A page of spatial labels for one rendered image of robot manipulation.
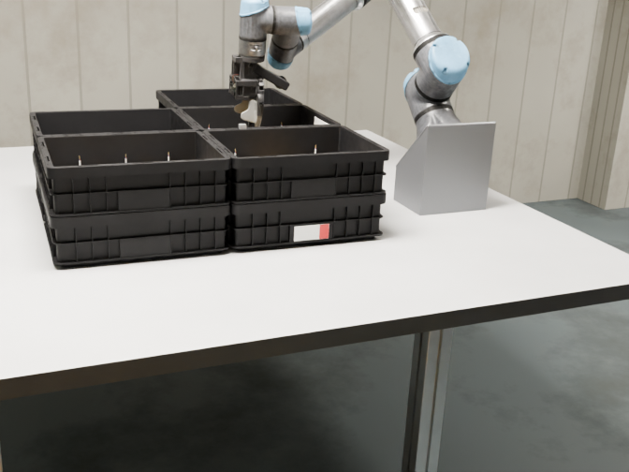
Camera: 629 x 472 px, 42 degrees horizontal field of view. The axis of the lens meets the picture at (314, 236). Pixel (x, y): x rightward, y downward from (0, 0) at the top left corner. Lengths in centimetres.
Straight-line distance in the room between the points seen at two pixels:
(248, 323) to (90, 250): 45
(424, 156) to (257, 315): 81
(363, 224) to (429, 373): 44
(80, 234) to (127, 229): 10
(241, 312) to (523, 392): 147
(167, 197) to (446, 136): 81
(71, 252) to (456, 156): 106
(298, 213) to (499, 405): 114
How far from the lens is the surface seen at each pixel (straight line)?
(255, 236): 193
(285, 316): 162
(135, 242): 186
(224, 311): 163
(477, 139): 230
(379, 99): 432
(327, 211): 198
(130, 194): 182
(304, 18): 226
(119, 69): 385
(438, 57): 225
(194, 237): 189
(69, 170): 179
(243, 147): 216
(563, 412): 283
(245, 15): 223
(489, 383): 291
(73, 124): 237
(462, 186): 232
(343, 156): 194
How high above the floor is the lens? 139
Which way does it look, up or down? 20 degrees down
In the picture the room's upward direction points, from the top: 3 degrees clockwise
